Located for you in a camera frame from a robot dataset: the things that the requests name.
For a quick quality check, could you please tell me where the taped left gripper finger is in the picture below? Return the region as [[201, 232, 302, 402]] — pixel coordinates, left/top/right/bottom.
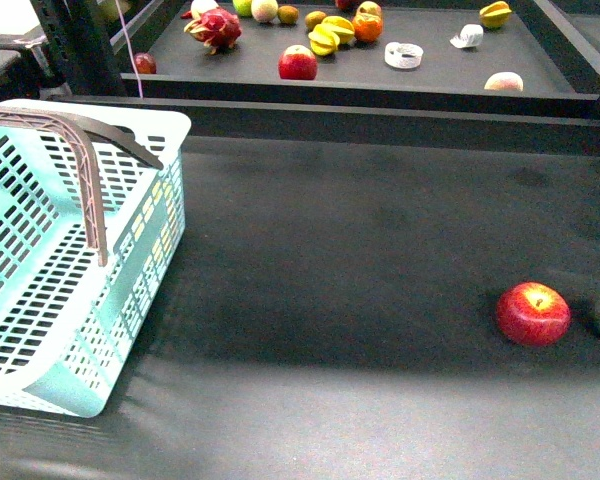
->
[[0, 107, 108, 267]]

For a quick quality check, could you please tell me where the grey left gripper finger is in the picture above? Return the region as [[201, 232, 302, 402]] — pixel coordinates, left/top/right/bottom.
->
[[59, 112, 164, 170]]

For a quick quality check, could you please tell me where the light blue plastic basket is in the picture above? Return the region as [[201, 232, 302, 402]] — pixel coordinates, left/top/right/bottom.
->
[[0, 99, 191, 417]]

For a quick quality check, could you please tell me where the yellow mango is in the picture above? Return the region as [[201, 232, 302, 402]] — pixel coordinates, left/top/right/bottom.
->
[[131, 180, 180, 266]]

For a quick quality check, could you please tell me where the small dark red apple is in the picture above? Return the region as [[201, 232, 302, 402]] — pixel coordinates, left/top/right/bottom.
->
[[133, 52, 157, 74]]

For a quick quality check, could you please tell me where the pink dragon fruit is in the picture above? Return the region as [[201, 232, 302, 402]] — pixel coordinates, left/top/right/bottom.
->
[[183, 7, 242, 55]]

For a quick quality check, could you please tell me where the white pink peach rear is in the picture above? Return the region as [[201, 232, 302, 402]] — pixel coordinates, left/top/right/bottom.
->
[[190, 0, 219, 19]]

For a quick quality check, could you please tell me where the green apple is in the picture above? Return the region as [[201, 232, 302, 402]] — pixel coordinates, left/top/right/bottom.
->
[[232, 0, 252, 18]]

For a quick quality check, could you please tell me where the pale green peach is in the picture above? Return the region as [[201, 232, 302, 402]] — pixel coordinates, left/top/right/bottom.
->
[[251, 0, 279, 23]]

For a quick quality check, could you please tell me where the red apple on shelf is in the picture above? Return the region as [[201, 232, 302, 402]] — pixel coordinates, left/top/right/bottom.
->
[[278, 44, 318, 81]]

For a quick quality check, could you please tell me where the brown kiwi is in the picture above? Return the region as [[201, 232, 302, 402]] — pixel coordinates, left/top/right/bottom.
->
[[277, 5, 299, 25]]

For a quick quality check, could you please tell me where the yellow star fruit front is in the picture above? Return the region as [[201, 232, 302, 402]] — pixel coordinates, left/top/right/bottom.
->
[[308, 24, 340, 57]]

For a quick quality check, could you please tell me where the yellow star fruit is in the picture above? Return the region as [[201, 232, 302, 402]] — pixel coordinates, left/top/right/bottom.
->
[[321, 15, 355, 44], [308, 24, 340, 57], [479, 1, 513, 30]]

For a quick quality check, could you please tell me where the small yellow brown fruit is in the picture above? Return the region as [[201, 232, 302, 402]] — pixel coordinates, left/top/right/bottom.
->
[[304, 10, 327, 31]]

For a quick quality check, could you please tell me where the yellow star fruit rear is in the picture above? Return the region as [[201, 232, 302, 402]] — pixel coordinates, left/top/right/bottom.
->
[[321, 15, 355, 44]]

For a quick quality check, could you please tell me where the dark purple plum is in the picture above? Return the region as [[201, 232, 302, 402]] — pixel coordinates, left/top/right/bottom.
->
[[334, 0, 358, 11]]

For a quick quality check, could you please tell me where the orange tangerine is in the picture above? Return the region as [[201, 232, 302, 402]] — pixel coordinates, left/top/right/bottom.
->
[[352, 13, 384, 43]]

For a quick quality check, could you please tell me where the yellow red small apple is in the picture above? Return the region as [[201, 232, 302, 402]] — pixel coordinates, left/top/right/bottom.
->
[[356, 0, 382, 18]]

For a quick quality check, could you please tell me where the white foam net sleeve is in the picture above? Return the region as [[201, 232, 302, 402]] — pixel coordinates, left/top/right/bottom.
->
[[450, 24, 484, 49]]

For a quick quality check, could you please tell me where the black fruit display tray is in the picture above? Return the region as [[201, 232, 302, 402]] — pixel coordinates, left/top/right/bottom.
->
[[114, 1, 600, 116]]

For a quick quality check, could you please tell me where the pale peach front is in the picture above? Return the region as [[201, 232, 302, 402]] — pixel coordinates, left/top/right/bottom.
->
[[484, 71, 524, 92]]

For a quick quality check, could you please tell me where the yellow star fruit right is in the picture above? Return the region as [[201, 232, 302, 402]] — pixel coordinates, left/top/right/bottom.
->
[[479, 1, 513, 30]]

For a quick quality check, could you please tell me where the red apple near front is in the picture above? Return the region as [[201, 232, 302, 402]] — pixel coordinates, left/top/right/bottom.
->
[[496, 282, 572, 347]]

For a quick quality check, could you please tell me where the black shelf post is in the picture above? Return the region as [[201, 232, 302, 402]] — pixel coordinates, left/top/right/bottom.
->
[[31, 0, 126, 96]]

